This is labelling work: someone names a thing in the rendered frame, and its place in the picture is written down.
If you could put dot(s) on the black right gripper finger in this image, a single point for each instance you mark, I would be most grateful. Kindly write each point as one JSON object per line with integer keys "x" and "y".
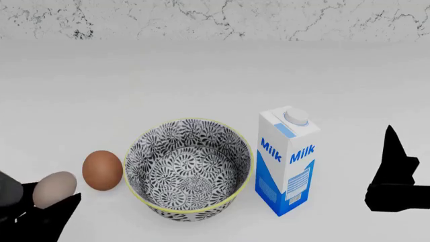
{"x": 413, "y": 170}
{"x": 391, "y": 161}

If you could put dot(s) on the black white patterned bowl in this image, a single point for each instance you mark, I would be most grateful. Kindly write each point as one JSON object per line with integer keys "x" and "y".
{"x": 188, "y": 171}

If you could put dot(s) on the blue white milk carton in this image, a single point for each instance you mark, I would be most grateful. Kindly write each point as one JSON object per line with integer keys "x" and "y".
{"x": 289, "y": 161}

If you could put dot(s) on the brown egg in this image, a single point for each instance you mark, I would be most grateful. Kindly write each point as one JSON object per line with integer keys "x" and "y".
{"x": 102, "y": 170}

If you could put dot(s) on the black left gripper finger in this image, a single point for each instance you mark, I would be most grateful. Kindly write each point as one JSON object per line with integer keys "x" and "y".
{"x": 28, "y": 191}
{"x": 64, "y": 209}

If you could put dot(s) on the pale beige egg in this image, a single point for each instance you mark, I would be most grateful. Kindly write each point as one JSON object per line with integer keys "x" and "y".
{"x": 53, "y": 189}

